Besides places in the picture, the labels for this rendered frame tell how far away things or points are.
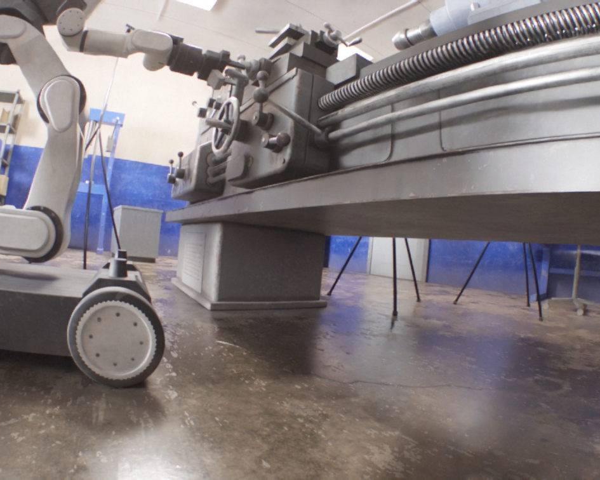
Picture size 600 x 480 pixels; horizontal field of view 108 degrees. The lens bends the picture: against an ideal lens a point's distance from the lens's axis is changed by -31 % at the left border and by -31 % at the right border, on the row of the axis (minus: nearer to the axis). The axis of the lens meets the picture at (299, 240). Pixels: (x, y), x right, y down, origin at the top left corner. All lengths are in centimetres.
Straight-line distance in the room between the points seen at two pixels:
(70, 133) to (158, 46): 31
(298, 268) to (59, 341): 123
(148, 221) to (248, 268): 214
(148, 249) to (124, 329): 287
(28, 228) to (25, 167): 421
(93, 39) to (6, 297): 64
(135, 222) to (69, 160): 263
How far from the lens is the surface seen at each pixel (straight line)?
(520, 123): 64
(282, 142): 72
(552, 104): 64
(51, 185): 89
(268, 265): 155
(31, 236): 84
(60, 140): 87
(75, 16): 93
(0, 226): 87
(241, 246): 148
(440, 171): 48
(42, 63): 101
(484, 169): 45
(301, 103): 87
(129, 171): 489
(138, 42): 90
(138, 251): 348
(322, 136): 83
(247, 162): 100
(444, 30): 114
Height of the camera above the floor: 31
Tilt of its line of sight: 1 degrees up
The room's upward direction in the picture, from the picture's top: 5 degrees clockwise
